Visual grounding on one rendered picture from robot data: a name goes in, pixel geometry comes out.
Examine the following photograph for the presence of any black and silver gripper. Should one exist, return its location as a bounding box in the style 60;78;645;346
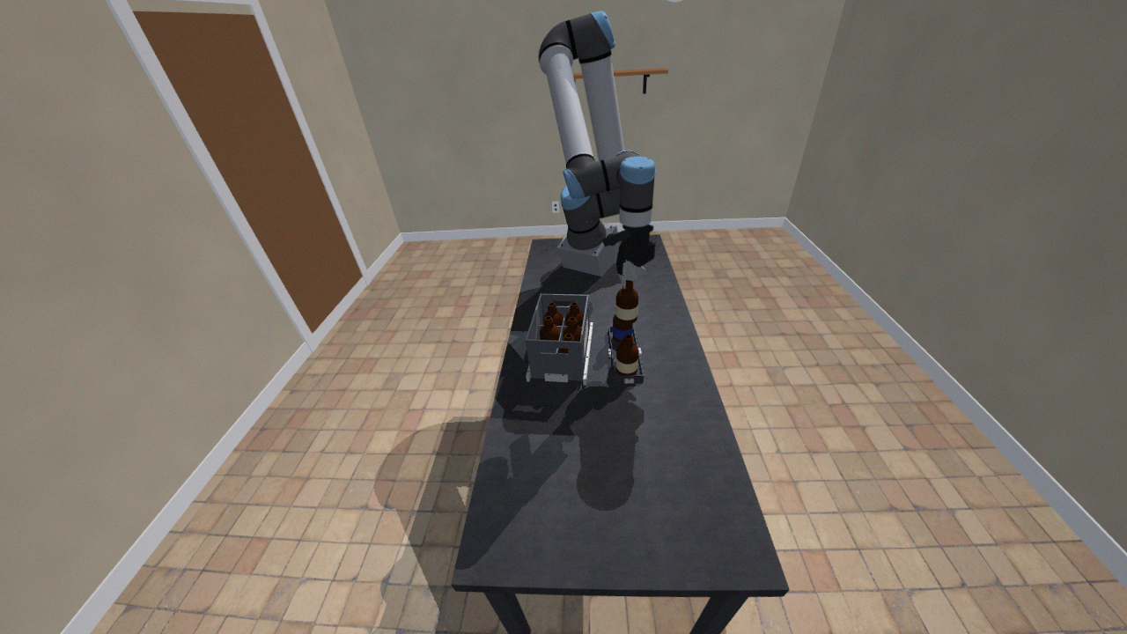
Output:
616;225;655;289

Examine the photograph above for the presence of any brown bottle with blue base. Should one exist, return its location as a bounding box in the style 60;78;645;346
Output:
613;316;633;343

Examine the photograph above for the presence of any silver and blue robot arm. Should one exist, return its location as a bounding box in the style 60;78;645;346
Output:
539;11;656;250

